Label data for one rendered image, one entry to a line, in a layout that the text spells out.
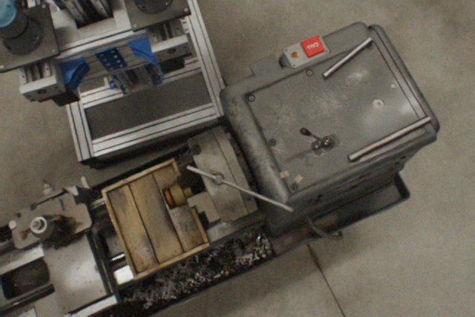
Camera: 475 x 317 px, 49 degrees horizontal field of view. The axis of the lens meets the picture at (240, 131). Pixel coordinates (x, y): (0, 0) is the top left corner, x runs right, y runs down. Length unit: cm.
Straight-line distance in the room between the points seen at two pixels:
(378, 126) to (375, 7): 173
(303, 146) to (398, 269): 141
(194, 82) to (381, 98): 138
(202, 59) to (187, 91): 20
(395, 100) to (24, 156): 220
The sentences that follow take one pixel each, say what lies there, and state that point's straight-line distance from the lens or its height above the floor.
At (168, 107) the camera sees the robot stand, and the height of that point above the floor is 21.
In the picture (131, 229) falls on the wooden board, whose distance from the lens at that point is 201.
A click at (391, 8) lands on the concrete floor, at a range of 333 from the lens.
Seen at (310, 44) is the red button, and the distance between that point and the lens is 173.
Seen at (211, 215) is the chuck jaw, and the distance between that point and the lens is 174.
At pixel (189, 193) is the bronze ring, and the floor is 110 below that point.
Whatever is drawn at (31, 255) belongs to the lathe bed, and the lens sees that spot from 215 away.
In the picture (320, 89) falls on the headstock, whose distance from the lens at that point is 169.
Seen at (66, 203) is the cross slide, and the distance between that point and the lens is 202.
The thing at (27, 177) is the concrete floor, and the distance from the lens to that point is 319.
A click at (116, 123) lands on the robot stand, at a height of 21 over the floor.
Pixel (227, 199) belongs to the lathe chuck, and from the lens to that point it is 165.
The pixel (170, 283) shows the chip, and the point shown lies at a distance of 227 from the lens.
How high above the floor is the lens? 282
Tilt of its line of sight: 73 degrees down
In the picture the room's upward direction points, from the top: 11 degrees counter-clockwise
